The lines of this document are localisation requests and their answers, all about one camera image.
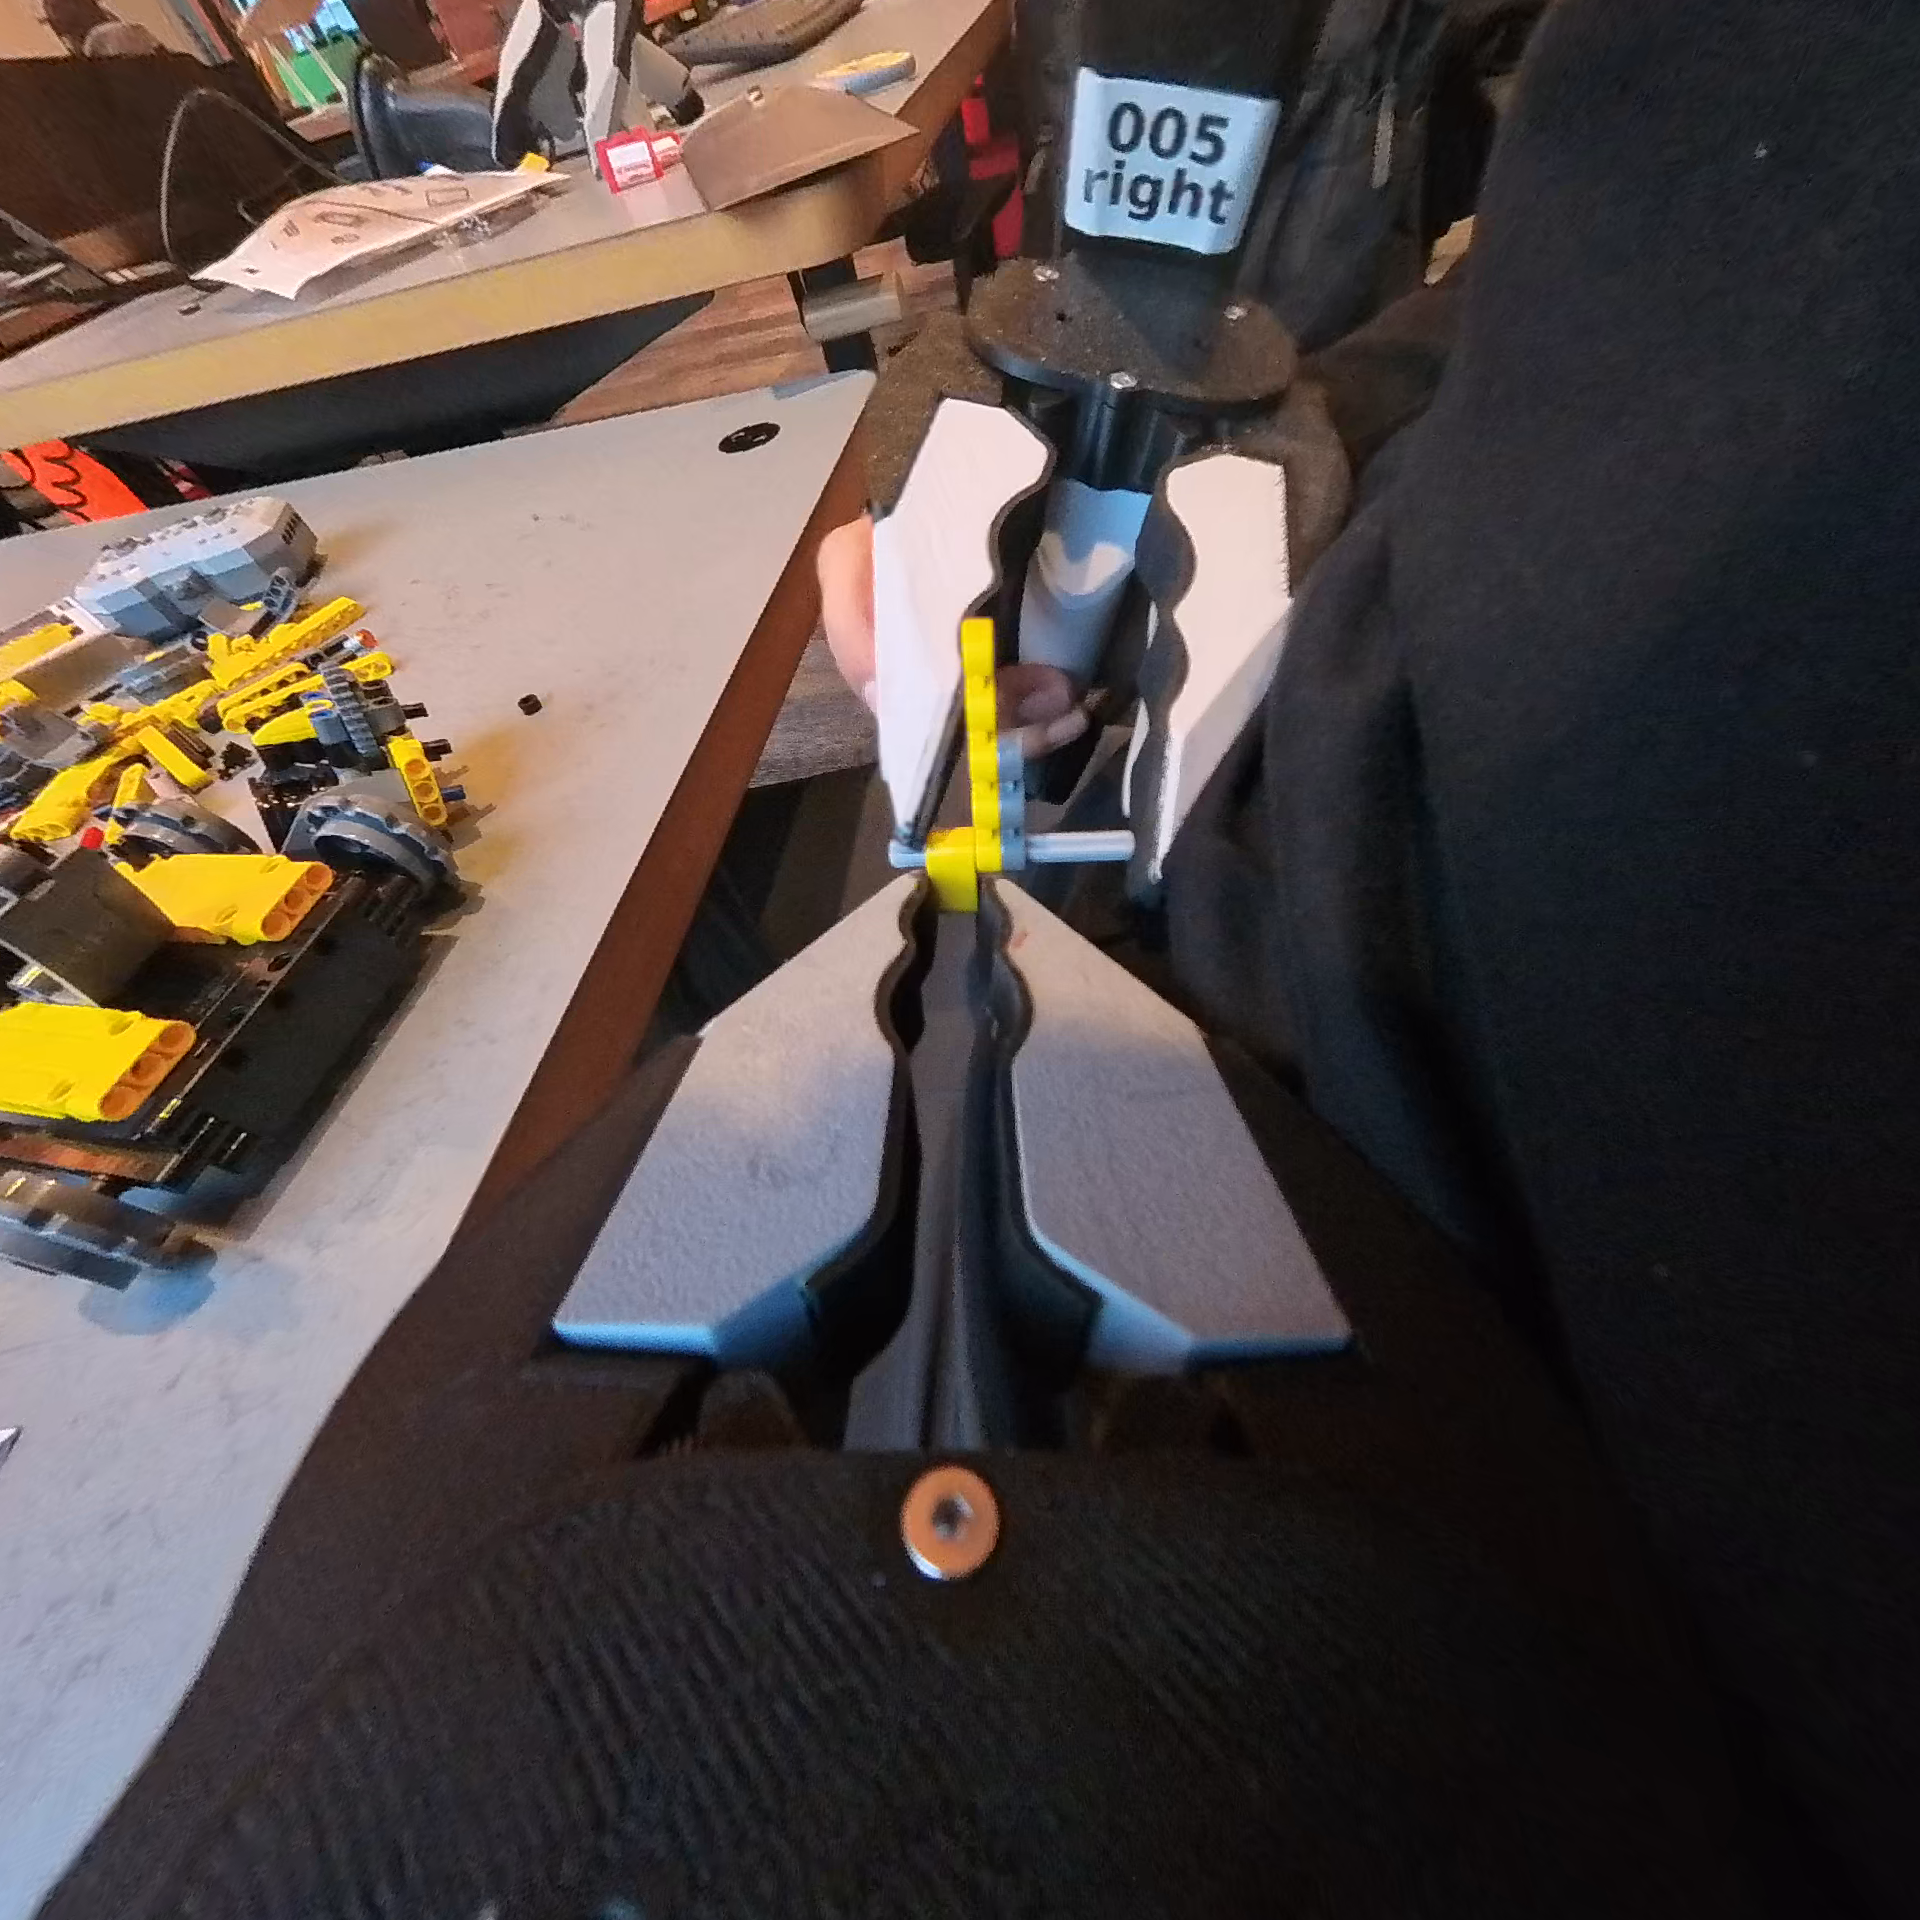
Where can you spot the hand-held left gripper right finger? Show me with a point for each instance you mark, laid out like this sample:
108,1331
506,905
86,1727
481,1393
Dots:
1169,1172

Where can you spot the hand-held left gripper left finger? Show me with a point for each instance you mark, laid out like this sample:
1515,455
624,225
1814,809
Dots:
753,1172

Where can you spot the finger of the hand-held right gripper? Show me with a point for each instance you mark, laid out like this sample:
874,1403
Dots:
1233,602
928,602

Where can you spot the yellow toy connector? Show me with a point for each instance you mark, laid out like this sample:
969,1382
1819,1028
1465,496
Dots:
955,875

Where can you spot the grey toy axle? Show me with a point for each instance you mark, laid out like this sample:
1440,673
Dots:
1081,848

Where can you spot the black desk grommet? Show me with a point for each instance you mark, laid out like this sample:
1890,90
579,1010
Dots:
749,437

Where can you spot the grey desk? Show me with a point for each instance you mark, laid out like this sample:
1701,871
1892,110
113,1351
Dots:
601,602

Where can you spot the person's right hand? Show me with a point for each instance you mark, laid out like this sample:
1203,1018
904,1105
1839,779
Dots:
848,602

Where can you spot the black backpack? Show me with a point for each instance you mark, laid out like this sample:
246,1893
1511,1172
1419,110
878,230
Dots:
1351,134

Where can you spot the grey flat plate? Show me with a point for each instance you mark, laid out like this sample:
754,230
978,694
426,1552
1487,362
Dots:
796,141

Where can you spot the small red box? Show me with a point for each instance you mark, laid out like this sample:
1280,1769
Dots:
636,155

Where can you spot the grey table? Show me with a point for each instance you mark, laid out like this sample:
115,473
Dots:
448,314

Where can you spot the yellow toy vehicle model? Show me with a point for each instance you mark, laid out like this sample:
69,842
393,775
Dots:
195,1018

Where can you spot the toy wheel gear subassembly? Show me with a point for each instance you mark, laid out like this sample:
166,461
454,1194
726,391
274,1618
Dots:
358,734

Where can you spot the idle black grey gripper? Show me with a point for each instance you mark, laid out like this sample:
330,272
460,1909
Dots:
571,60

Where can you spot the white paper sheet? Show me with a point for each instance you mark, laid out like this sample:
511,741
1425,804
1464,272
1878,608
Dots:
375,225

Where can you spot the black swivel chair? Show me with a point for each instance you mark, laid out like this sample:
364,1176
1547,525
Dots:
418,112

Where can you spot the pile of loose toy pieces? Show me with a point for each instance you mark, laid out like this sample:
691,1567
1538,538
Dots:
180,706

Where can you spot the grey toy battery box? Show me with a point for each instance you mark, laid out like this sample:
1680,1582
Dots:
195,563

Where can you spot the orange black patterned object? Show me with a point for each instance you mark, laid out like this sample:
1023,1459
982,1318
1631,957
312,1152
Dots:
90,483

